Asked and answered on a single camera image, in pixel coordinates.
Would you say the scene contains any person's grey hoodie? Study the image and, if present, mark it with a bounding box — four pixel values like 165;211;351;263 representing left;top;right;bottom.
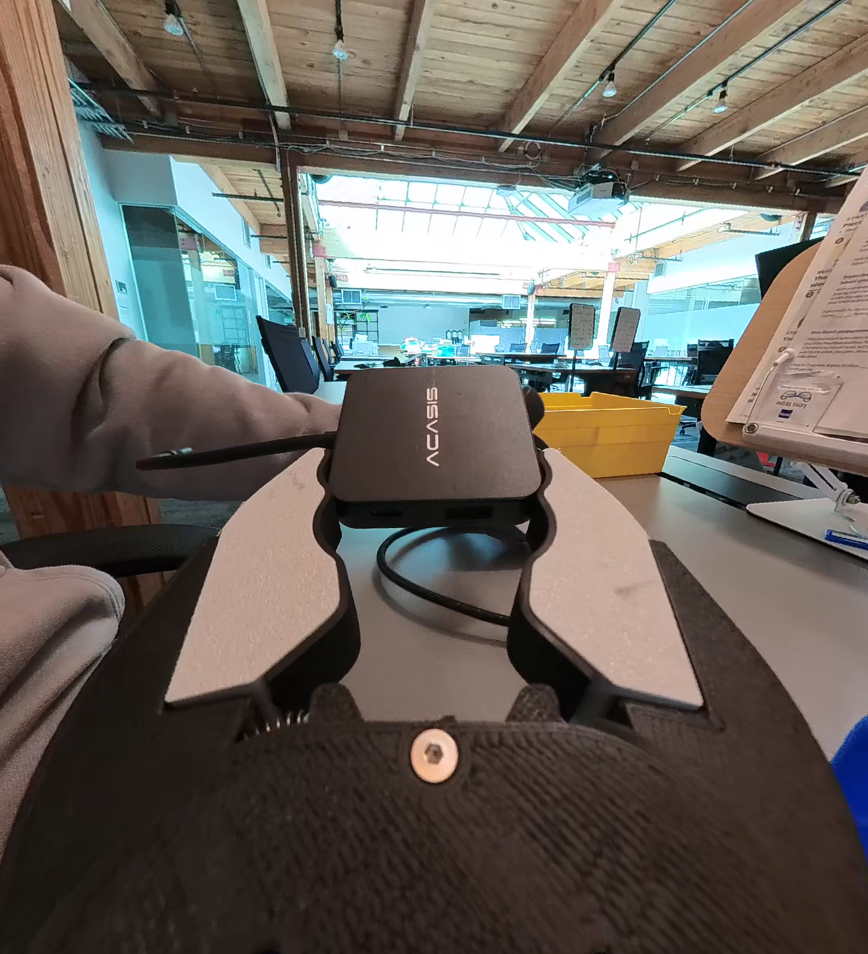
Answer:
0;514;125;954

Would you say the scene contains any black usb hub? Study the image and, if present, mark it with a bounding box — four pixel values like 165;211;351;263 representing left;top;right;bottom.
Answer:
327;365;543;530

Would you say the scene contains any black monitor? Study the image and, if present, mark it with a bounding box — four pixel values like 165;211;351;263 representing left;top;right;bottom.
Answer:
754;238;822;299

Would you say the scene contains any small white wipe packet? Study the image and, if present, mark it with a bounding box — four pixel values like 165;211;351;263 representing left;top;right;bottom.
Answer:
743;370;845;435

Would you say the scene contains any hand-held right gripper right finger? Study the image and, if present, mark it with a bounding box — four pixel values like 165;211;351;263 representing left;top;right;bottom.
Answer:
507;447;705;720

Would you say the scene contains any wooden support post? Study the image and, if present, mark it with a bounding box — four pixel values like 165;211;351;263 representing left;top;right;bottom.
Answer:
0;0;162;553

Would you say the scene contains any black chair armrest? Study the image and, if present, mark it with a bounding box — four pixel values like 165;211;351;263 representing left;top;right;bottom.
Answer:
0;523;220;578

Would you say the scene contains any wooden document stand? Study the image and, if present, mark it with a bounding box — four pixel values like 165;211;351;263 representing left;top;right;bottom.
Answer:
701;240;868;578

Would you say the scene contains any ceiling projector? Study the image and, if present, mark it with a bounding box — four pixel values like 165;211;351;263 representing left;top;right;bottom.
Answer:
568;173;632;217

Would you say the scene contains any yellow plastic bin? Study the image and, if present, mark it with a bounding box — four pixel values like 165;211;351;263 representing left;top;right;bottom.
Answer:
532;391;687;479

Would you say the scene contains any person's left forearm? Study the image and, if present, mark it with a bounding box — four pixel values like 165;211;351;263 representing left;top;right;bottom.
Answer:
0;246;345;500

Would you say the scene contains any black hub pigtail cable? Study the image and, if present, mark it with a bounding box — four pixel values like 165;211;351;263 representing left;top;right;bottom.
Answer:
136;434;345;472

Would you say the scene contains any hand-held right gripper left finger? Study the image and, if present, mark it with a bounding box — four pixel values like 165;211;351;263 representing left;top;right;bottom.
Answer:
164;446;364;708

